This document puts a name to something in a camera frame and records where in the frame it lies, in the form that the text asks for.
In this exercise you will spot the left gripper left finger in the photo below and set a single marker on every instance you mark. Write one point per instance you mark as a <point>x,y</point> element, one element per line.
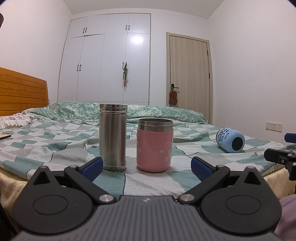
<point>55,202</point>

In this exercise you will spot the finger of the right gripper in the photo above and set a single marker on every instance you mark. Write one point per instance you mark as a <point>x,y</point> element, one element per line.
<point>285,158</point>
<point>290,137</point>

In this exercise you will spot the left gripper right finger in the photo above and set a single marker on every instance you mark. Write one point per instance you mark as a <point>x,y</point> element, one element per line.
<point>236,202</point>

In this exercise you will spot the blue cartoon steel cup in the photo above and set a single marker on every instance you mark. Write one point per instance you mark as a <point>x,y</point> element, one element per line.
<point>232,141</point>

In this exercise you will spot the pink steel cup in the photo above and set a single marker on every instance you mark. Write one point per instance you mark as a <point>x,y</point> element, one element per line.
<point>154,144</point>

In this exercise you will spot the checkered green bed sheet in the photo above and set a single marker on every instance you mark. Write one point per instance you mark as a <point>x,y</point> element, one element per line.
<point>58,145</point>

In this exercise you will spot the flat phone on bed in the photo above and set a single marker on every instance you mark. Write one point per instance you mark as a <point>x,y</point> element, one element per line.
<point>4,136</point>

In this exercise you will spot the purple floral pillow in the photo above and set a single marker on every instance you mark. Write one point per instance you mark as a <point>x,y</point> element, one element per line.
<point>14,121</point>

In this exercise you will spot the green floral duvet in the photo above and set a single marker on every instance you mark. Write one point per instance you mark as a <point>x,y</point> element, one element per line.
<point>88,113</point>

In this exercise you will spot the tall silver steel tumbler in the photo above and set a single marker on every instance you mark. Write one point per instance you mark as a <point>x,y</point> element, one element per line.
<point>112,136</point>

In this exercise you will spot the orange wooden headboard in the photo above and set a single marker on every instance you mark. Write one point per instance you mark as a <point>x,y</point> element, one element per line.
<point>19,92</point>

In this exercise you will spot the light wooden door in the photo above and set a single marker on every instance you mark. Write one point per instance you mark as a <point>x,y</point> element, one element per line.
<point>189,67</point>

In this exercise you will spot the green hanging wardrobe ornament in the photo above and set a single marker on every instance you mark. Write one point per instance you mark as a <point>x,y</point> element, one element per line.
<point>125,73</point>

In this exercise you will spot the white built-in wardrobe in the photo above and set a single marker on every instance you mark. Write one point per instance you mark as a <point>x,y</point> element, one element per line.
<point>96,49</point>

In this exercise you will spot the white wall socket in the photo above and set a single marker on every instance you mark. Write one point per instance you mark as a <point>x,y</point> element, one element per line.
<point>277,127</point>

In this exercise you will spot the brown plush on door handle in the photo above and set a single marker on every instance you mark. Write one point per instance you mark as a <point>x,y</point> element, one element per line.
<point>173,100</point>

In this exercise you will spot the black door handle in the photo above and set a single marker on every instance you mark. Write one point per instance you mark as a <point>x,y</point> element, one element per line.
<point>173,87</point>

